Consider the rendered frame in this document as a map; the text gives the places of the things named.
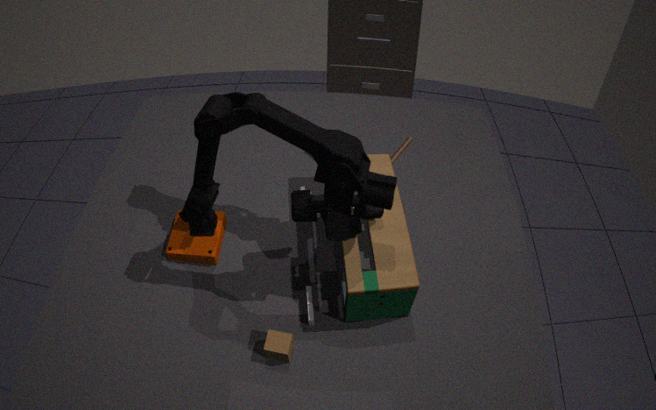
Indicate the brown flat bar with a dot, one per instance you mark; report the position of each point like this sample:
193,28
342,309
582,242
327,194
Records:
401,149

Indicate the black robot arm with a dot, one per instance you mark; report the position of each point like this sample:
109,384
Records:
342,163

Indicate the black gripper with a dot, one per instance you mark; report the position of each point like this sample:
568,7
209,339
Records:
305,208

